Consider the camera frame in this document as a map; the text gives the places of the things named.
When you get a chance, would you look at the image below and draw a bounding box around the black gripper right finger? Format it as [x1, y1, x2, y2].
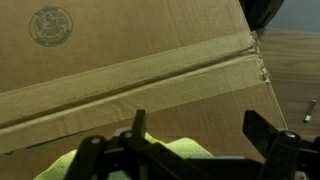
[242, 109, 320, 180]

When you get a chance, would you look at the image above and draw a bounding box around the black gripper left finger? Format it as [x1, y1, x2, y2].
[63, 109, 261, 180]

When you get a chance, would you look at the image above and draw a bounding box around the yellow striped cloth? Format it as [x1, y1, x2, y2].
[33, 131, 215, 180]

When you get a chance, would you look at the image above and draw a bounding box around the large cardboard box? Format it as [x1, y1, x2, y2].
[0, 0, 288, 180]

